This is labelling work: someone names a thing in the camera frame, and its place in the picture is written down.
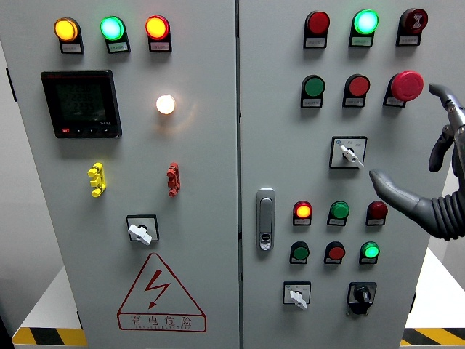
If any grey switch with white handle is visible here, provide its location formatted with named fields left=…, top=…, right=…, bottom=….
left=328, top=136, right=368, bottom=170

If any small dark red lamp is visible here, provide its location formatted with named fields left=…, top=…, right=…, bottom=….
left=367, top=200, right=389, bottom=220

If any small lit green lamp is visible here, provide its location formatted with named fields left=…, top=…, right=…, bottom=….
left=358, top=241, right=381, bottom=265

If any small red push button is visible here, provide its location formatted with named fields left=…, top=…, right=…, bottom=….
left=323, top=241, right=347, bottom=265

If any small lit red lamp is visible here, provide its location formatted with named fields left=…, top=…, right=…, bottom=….
left=293, top=200, right=313, bottom=220

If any large red stop button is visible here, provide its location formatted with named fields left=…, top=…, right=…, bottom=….
left=389, top=70, right=425, bottom=102

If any small green push button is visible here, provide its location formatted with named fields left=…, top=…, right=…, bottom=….
left=289, top=241, right=310, bottom=265

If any black yellow striped tape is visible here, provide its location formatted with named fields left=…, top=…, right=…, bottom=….
left=12, top=326, right=88, bottom=347
left=400, top=327, right=465, bottom=347

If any silver door lock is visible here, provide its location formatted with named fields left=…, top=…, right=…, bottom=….
left=256, top=188, right=276, bottom=252

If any red and black buzzer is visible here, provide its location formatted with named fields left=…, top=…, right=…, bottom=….
left=399, top=7, right=429, bottom=33

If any green round lamp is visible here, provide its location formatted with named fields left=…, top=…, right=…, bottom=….
left=352, top=9, right=380, bottom=36
left=100, top=15, right=126, bottom=41

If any red round lamp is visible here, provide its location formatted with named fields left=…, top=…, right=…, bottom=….
left=304, top=10, right=331, bottom=36
left=145, top=15, right=171, bottom=41

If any white round lamp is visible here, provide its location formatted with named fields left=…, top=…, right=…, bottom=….
left=155, top=94, right=177, bottom=116

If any red warning triangle sign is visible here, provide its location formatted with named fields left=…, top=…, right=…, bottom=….
left=116, top=252, right=208, bottom=333

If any black display meter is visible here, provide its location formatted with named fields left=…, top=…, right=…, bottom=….
left=40, top=69, right=123, bottom=140

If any yellow round lamp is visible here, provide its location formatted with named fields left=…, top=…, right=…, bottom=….
left=53, top=17, right=81, bottom=43

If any turn switch with black handle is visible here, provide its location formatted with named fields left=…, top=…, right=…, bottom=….
left=345, top=281, right=378, bottom=316

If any turn switch with white handle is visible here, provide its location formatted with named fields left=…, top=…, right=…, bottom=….
left=126, top=214, right=160, bottom=246
left=283, top=281, right=312, bottom=310

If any small red handle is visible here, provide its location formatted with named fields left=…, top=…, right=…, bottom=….
left=166, top=161, right=180, bottom=198

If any small yellow handle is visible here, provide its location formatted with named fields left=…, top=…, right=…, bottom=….
left=87, top=162, right=108, bottom=198

